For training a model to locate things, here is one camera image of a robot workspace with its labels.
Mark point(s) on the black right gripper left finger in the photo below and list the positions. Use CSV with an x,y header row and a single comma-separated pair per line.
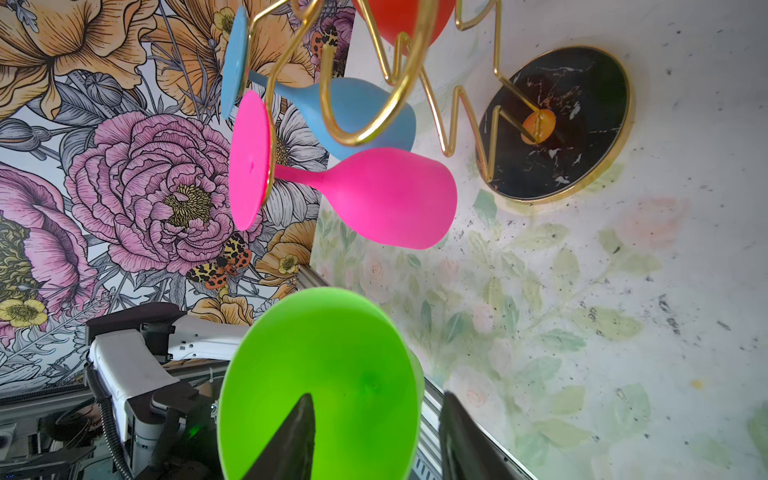
x,y
289,453

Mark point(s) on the green wine glass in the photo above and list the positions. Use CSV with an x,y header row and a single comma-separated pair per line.
x,y
342,349

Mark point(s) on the blue wine glass left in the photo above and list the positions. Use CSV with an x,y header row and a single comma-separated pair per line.
x,y
355,102

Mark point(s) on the red wine glass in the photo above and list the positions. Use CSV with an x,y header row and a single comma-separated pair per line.
x,y
395,16

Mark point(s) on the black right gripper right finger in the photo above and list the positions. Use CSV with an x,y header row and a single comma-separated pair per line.
x,y
466,452

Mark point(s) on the pink wine glass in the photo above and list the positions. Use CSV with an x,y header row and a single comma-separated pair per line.
x,y
389,196

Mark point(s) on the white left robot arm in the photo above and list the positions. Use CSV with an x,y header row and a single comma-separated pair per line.
x,y
156,425

